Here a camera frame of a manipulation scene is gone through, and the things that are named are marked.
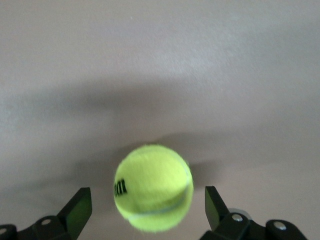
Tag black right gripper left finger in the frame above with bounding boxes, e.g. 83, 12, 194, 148
0, 186, 94, 240

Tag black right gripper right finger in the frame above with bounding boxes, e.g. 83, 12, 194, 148
201, 185, 308, 240

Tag yellow tennis ball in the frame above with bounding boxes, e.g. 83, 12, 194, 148
113, 143, 195, 234

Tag brown table cover mat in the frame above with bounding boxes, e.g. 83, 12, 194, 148
0, 0, 320, 240

